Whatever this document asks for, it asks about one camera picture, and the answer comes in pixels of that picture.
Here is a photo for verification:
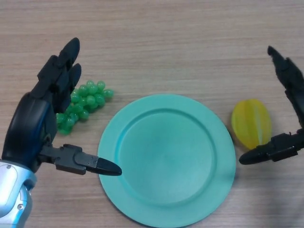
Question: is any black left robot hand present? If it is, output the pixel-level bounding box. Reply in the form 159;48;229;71
1;37;123;176

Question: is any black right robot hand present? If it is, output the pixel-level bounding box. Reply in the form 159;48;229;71
238;45;304;165

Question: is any yellow starfruit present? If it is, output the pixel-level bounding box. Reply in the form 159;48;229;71
231;99;272;150

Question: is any teal round plate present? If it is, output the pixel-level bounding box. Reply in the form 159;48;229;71
97;94;236;219

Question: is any green grape bunch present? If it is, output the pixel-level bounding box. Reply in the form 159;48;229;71
56;80;114;136

